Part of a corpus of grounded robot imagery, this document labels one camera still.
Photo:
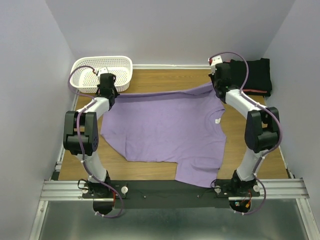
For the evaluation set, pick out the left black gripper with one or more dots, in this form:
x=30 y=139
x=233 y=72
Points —
x=116 y=92

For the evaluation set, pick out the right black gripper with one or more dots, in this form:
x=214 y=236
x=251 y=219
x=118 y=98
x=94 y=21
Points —
x=211 y=77

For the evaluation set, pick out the purple t-shirt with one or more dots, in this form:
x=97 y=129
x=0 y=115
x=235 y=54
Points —
x=181 y=127

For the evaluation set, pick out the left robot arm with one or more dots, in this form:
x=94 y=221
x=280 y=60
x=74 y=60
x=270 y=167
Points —
x=81 y=134

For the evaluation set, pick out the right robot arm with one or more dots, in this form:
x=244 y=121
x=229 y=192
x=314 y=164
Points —
x=262 y=133

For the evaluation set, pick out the red folded t-shirt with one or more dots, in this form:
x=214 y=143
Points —
x=255 y=91

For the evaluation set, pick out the white perforated plastic basket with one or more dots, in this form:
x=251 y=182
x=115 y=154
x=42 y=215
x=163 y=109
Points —
x=86 y=81

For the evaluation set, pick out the black folded t-shirt top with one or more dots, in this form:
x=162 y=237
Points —
x=260 y=75

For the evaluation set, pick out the black folded t-shirt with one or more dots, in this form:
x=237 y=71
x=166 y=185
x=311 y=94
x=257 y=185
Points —
x=260 y=75
x=257 y=92

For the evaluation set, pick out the black folded t-shirt bottom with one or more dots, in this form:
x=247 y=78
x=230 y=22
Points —
x=257 y=92

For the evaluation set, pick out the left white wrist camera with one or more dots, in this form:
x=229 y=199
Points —
x=99 y=71

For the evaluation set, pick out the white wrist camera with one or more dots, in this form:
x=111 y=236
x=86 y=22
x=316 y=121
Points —
x=99 y=71
x=213 y=61

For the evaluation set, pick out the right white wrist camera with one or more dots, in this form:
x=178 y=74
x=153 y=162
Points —
x=213 y=61

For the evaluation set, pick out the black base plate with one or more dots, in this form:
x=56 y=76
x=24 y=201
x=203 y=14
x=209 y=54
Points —
x=169 y=194

